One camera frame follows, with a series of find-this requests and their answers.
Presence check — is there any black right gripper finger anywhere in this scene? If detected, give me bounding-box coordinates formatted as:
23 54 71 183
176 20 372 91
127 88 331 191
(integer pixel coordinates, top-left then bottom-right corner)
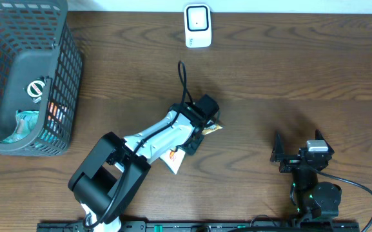
271 132 284 155
314 130 331 150

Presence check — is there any yellow white snack bag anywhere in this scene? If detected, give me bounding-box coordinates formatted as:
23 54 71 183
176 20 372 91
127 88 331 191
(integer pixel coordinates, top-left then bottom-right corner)
159 121 223 175

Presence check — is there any orange tissue pack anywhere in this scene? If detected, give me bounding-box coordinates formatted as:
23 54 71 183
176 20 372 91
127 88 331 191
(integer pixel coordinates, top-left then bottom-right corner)
48 102 68 130

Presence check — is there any mint green snack pouch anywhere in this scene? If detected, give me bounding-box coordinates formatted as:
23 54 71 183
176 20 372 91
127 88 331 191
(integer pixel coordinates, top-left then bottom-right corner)
1 110 39 144

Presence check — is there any green tissue pack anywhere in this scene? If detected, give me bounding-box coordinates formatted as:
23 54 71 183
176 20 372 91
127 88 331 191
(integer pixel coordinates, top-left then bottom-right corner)
38 128 61 144

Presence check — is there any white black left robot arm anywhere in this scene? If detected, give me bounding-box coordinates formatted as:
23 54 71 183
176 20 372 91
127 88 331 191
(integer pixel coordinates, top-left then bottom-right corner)
68 99 219 231

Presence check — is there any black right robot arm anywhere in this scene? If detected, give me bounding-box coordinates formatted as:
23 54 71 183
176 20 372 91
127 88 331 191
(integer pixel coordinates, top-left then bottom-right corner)
270 130 342 227

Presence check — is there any white barcode scanner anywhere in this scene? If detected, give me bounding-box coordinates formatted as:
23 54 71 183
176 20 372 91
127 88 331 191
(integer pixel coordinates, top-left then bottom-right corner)
184 3 212 48

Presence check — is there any round green white item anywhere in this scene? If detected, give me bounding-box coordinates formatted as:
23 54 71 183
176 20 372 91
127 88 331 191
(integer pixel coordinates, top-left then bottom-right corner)
24 79 46 104

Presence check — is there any dark grey plastic basket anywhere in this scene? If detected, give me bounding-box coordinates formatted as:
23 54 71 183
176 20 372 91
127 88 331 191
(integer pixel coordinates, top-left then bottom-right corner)
0 0 83 157

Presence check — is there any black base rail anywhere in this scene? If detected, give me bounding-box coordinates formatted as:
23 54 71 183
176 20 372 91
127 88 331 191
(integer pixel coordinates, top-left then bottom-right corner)
37 220 361 232

